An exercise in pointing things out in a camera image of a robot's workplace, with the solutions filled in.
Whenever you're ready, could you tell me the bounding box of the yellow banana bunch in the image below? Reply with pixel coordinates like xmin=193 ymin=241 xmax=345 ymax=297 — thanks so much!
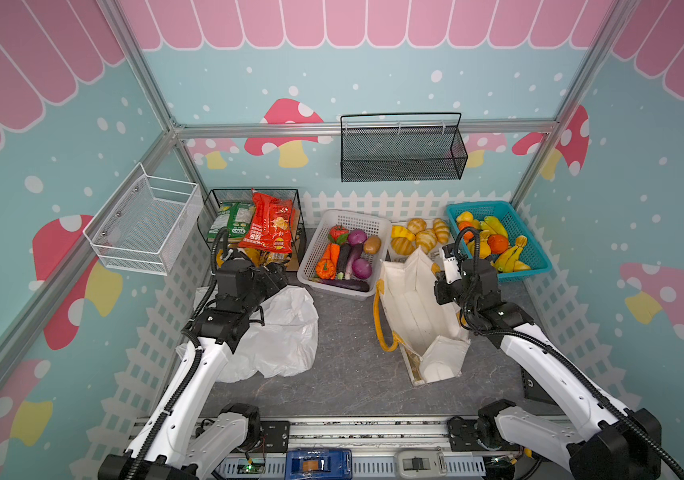
xmin=494 ymin=235 xmax=531 ymax=273

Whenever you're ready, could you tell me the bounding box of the yellow lemon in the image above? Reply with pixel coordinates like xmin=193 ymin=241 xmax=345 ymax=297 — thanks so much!
xmin=456 ymin=211 xmax=474 ymax=224

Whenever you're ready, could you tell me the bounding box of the blue box device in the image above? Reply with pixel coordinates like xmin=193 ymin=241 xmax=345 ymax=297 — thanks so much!
xmin=285 ymin=448 xmax=353 ymax=480

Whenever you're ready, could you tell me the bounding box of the purple onion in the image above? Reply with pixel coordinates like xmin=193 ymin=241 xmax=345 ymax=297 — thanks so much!
xmin=347 ymin=229 xmax=368 ymax=246

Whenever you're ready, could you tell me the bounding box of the white canvas tote bag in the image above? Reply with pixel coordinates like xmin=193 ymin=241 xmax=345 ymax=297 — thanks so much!
xmin=373 ymin=250 xmax=470 ymax=386

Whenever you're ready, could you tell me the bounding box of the yellow corn bread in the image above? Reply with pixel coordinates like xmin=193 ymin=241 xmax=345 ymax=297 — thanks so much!
xmin=391 ymin=225 xmax=416 ymax=242

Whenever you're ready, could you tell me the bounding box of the large croissant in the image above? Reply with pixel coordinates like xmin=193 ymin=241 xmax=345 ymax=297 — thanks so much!
xmin=415 ymin=229 xmax=438 ymax=254

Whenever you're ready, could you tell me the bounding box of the grey switch box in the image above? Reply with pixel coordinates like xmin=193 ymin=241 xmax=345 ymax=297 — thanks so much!
xmin=395 ymin=449 xmax=448 ymax=480

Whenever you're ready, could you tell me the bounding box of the black wire wall basket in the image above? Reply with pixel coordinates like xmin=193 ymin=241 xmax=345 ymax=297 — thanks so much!
xmin=339 ymin=112 xmax=469 ymax=183

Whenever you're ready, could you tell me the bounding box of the magenta round vegetable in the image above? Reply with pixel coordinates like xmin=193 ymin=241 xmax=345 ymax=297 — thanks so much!
xmin=352 ymin=258 xmax=372 ymax=280

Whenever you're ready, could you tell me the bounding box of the orange carrot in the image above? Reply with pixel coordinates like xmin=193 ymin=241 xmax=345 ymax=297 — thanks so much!
xmin=322 ymin=242 xmax=341 ymax=267

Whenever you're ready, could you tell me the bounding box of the white plastic tray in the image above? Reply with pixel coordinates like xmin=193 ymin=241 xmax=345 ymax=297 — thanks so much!
xmin=387 ymin=220 xmax=457 ymax=265

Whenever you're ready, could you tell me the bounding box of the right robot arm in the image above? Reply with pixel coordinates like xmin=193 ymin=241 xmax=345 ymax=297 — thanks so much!
xmin=434 ymin=245 xmax=684 ymax=479

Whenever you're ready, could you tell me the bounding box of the red chips bag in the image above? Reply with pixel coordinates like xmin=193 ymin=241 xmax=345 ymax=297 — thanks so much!
xmin=238 ymin=191 xmax=294 ymax=253

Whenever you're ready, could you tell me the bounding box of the black flat box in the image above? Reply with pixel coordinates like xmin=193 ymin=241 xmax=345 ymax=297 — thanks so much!
xmin=521 ymin=370 xmax=556 ymax=405

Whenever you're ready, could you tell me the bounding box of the orange fruit upper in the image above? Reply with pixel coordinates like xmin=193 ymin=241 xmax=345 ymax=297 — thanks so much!
xmin=458 ymin=221 xmax=477 ymax=243

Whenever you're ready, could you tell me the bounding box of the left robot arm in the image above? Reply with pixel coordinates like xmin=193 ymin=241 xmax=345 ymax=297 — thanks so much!
xmin=97 ymin=251 xmax=288 ymax=479

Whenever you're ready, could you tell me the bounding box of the white plastic vegetable basket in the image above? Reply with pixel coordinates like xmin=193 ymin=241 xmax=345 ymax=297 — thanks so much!
xmin=297 ymin=210 xmax=392 ymax=301

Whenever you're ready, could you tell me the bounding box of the green snack bag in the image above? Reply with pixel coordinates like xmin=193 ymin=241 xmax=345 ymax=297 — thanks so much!
xmin=207 ymin=202 xmax=255 ymax=243

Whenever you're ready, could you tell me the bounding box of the orange pumpkin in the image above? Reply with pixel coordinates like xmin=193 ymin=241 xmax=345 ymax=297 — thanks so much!
xmin=316 ymin=258 xmax=336 ymax=280

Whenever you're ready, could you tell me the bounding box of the red tomato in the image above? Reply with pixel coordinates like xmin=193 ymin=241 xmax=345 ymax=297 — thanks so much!
xmin=328 ymin=225 xmax=349 ymax=243

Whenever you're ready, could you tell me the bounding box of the yellow pear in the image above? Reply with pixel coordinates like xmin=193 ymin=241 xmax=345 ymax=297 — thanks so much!
xmin=479 ymin=240 xmax=491 ymax=259

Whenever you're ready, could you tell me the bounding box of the round bread roll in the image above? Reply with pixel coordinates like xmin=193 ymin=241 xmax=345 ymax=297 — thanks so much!
xmin=406 ymin=218 xmax=427 ymax=235

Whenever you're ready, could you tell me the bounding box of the yellow black chips bag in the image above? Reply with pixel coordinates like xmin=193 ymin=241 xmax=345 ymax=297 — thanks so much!
xmin=261 ymin=252 xmax=292 ymax=269

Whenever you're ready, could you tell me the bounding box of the purple eggplant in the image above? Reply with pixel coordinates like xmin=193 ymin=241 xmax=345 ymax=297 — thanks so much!
xmin=336 ymin=243 xmax=363 ymax=280

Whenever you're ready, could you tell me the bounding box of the brown potato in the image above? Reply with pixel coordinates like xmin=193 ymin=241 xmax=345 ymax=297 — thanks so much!
xmin=363 ymin=235 xmax=382 ymax=255

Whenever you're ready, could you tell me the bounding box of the white plastic grocery bag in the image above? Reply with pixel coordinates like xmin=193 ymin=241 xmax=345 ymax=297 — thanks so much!
xmin=177 ymin=284 xmax=320 ymax=384

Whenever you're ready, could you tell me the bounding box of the yellow snack pack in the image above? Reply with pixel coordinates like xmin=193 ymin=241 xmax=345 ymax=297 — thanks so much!
xmin=216 ymin=244 xmax=262 ymax=267

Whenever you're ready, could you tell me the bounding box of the teal plastic fruit basket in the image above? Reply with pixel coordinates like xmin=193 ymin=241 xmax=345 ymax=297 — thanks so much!
xmin=445 ymin=200 xmax=552 ymax=284

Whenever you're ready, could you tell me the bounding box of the white wire wall basket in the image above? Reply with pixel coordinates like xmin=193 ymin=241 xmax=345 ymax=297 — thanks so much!
xmin=83 ymin=164 xmax=203 ymax=276

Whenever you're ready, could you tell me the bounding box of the black wire wooden shelf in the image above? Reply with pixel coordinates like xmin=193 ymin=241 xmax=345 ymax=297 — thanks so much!
xmin=198 ymin=188 xmax=306 ymax=272

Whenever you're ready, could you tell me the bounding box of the striped round bread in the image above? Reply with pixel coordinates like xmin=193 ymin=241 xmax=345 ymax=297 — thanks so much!
xmin=391 ymin=237 xmax=415 ymax=257

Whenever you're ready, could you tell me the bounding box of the right croissant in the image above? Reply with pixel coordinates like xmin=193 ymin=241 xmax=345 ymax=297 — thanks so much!
xmin=432 ymin=218 xmax=450 ymax=244

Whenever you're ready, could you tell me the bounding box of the red orange fruit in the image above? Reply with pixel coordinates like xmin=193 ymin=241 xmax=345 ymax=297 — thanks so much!
xmin=487 ymin=234 xmax=510 ymax=255

